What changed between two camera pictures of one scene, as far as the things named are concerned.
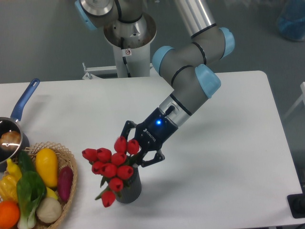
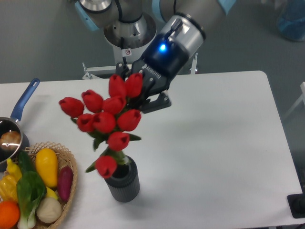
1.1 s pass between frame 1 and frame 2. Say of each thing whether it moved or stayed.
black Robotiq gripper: moved
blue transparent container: stayed
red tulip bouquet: moved
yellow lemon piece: stayed
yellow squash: stayed
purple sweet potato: stayed
